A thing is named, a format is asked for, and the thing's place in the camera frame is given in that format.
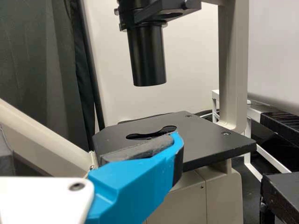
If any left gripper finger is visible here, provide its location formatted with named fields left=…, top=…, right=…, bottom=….
left=86, top=132, right=185, bottom=224

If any black platform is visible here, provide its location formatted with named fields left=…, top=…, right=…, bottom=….
left=211, top=90, right=299, bottom=175
left=261, top=172, right=299, bottom=224

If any cream microscope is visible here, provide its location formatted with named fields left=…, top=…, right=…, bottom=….
left=0, top=0, right=257, bottom=224

